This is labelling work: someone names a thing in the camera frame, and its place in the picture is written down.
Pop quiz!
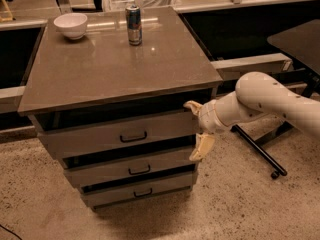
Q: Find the grey drawer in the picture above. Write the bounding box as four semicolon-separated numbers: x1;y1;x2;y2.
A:
38;110;199;158
81;171;198;209
64;146;194;188

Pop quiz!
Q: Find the yellow object top left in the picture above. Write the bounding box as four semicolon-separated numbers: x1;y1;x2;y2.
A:
0;0;14;22

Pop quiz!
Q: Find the grey bottom drawer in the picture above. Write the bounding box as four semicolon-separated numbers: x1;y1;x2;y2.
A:
81;171;198;209

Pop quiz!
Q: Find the white ceramic bowl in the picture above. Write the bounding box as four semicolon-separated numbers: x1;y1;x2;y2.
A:
54;13;88;40

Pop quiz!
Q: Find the dark round side table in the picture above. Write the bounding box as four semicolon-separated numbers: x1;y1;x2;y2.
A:
267;19;320;75

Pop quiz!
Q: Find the black table base bar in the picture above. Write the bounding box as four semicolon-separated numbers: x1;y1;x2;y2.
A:
231;125;287;179

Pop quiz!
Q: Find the grey drawer cabinet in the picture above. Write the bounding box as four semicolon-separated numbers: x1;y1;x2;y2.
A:
18;7;222;196

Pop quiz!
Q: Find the grey horizontal rail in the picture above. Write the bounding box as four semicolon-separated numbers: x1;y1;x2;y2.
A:
211;53;293;81

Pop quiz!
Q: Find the black floor cable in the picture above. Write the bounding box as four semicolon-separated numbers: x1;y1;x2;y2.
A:
0;223;24;240

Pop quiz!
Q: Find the grey middle drawer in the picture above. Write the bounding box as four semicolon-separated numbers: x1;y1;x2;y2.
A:
64;146;194;188

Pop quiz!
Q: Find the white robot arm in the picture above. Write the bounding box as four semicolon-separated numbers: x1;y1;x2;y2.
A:
184;72;320;161

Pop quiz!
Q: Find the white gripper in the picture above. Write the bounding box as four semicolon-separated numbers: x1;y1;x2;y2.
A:
183;99;231;161

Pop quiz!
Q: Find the grey top drawer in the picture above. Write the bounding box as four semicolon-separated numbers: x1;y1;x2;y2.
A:
38;110;199;158

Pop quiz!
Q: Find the blue silver drink can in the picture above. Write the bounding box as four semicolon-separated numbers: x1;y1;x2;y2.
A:
126;4;142;45

